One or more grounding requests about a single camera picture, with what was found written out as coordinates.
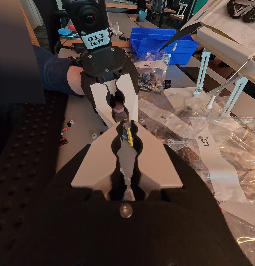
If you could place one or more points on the light blue hexagonal pad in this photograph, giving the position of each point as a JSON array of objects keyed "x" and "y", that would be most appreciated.
[{"x": 64, "y": 31}]

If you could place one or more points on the round table with wooden edge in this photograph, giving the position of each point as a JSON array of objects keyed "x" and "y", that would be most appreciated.
[{"x": 243, "y": 71}]

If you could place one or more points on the black lego piece, red pins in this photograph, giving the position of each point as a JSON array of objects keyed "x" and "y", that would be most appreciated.
[{"x": 63, "y": 141}]

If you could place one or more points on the clear bag of mixed parts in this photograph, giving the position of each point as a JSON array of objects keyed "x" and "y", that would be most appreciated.
[{"x": 152, "y": 72}]

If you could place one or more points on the white car print box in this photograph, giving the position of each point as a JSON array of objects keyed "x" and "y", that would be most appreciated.
[{"x": 222, "y": 31}]

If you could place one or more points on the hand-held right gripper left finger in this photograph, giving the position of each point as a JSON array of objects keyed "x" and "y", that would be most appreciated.
[{"x": 94, "y": 166}]

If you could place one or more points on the blue plastic bin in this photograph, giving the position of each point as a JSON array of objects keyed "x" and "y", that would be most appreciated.
[{"x": 156, "y": 41}]

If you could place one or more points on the small grey lego assembly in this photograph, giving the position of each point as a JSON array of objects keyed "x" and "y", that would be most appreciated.
[{"x": 127, "y": 124}]

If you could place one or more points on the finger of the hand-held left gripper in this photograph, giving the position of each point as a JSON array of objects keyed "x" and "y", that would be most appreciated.
[
  {"x": 130, "y": 93},
  {"x": 99, "y": 97}
]

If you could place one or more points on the white plastic stand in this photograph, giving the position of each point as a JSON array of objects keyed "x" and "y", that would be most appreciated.
[{"x": 117, "y": 28}]

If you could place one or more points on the teal cup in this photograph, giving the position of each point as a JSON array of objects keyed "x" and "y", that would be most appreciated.
[{"x": 142, "y": 15}]

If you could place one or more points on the metal rod with white tip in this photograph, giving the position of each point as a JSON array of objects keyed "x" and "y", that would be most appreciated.
[
  {"x": 174, "y": 46},
  {"x": 209, "y": 105}
]

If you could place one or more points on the black pointed flap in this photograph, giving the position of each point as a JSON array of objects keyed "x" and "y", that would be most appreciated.
[{"x": 177, "y": 35}]

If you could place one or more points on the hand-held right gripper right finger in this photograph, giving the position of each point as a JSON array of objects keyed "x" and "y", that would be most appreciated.
[{"x": 158, "y": 166}]

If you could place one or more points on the pile of clear lego bags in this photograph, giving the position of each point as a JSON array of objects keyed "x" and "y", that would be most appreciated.
[{"x": 222, "y": 155}]

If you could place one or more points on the black perforated pad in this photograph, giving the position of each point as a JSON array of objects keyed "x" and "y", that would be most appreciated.
[{"x": 32, "y": 155}]

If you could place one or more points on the small black box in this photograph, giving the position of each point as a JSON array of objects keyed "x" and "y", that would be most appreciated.
[{"x": 124, "y": 38}]

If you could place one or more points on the background wooden table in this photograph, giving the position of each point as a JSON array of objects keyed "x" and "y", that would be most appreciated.
[{"x": 119, "y": 6}]

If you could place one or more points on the black lego wheel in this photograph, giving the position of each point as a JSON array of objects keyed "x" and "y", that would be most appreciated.
[{"x": 168, "y": 83}]

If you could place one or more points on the person's left hand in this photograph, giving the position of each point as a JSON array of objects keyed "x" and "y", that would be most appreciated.
[{"x": 74, "y": 80}]

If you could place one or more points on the black office chair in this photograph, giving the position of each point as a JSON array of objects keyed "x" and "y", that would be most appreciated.
[{"x": 46, "y": 20}]

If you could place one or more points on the small light grey lego cube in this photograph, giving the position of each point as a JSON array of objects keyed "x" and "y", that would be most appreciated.
[{"x": 94, "y": 136}]

